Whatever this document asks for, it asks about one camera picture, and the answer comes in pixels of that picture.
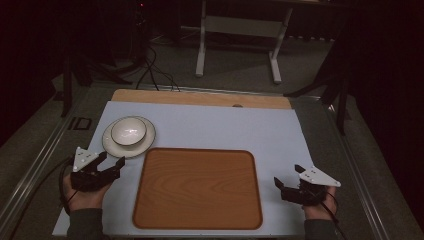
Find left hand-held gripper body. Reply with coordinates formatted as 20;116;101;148
70;146;121;193

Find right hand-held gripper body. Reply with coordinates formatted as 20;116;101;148
281;166;342;207

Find white bowl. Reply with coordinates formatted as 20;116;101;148
110;116;148;147

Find white plate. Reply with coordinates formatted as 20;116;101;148
101;115;157;159

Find wooden tray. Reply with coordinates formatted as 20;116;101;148
132;147;264;231

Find person's left hand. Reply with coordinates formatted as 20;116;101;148
63;173;113;212

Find person's right hand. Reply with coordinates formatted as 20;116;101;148
301;185;338;222

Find light blue table mat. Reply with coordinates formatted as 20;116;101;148
52;100;316;238

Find black tripod stand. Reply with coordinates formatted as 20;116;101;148
283;13;359;136

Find white metal stand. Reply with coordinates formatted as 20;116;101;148
195;0;294;85

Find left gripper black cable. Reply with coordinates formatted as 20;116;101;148
9;155;78;240

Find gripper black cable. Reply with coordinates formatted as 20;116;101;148
313;191;349;240
9;155;78;240

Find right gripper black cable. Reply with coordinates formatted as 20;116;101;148
313;191;349;240

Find black cables on floor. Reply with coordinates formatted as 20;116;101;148
134;43;182;93

